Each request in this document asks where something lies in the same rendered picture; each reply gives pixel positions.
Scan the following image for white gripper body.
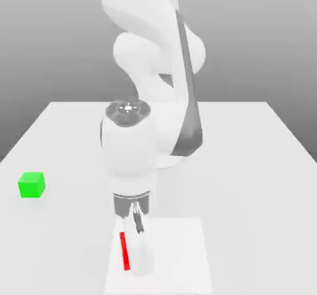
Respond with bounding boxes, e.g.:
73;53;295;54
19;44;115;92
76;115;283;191
123;218;155;278

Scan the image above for small red cube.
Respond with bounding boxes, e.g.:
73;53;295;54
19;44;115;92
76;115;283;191
119;231;131;271

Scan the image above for small green cube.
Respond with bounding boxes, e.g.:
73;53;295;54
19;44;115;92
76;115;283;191
17;171;46;199

